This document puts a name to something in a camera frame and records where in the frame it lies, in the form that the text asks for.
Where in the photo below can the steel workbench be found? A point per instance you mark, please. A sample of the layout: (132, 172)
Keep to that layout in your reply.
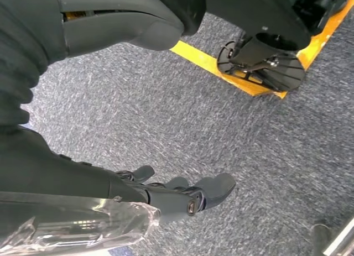
(341, 239)

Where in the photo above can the yellow tape outline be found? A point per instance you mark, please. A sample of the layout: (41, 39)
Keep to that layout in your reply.
(198, 58)

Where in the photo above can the black robot lower body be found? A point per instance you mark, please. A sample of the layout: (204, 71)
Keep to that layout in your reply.
(248, 16)

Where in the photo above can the clear plastic cover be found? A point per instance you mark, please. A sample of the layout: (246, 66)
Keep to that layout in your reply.
(83, 225)

